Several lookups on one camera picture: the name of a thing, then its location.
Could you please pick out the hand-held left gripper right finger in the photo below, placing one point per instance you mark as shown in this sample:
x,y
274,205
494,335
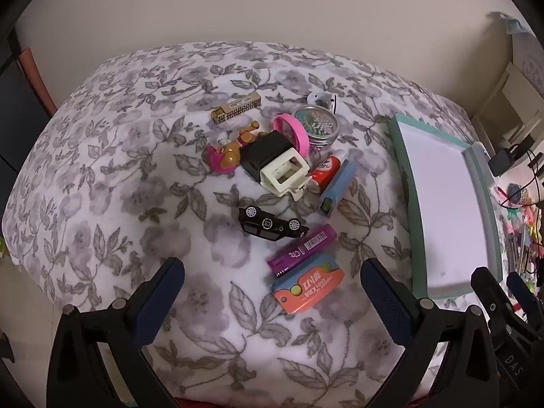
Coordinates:
x,y
386,299

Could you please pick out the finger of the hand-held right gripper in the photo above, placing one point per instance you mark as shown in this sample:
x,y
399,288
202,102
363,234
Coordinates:
x,y
484,284
520,295

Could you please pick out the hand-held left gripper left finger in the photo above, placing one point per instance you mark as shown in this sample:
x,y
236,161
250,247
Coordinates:
x,y
161,295

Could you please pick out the orange and blue box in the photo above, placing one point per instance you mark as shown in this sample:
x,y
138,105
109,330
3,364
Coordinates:
x,y
306,289

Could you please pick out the white tray with teal rim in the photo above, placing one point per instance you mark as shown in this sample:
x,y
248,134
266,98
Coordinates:
x,y
446,208

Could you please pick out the purple battery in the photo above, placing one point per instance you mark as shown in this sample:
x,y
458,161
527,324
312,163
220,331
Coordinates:
x,y
304,248

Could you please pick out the black toy car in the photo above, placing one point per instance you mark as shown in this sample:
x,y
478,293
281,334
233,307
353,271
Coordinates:
x,y
267,224

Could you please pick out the red bottle with clear cap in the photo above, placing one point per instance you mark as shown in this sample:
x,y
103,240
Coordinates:
x,y
323,174

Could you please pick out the pink and gold toy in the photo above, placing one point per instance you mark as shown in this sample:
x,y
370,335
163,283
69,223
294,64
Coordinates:
x,y
231,153

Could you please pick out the black and cream box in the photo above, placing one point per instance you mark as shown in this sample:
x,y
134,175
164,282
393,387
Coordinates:
x,y
265,151

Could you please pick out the round tin of clips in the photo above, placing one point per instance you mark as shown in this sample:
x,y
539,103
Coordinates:
x,y
316,125

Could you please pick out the pink round case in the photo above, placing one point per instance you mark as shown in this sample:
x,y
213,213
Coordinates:
x,y
297,134

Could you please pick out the gold patterned box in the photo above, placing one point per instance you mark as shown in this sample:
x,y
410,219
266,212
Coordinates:
x,y
236,108

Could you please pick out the white smartwatch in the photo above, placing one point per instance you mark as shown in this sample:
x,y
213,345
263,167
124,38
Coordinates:
x,y
329,101

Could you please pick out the pile of colourful toys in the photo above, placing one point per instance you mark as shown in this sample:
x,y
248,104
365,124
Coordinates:
x,y
522,229

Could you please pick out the black power adapter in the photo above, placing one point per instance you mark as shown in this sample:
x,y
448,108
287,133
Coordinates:
x,y
501,161

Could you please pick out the white power strip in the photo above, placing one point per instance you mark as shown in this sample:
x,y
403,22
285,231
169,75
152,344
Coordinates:
x,y
482,159

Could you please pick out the cream shelf unit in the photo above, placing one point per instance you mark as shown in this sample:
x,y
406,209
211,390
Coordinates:
x,y
510,102

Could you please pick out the dark cabinet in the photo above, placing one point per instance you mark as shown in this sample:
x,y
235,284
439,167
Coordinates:
x,y
17,114

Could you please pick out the white lattice basket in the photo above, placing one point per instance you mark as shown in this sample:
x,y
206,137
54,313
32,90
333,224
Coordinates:
x,y
529,57

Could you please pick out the red-brown board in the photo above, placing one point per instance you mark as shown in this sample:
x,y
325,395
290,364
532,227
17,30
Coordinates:
x,y
36,76

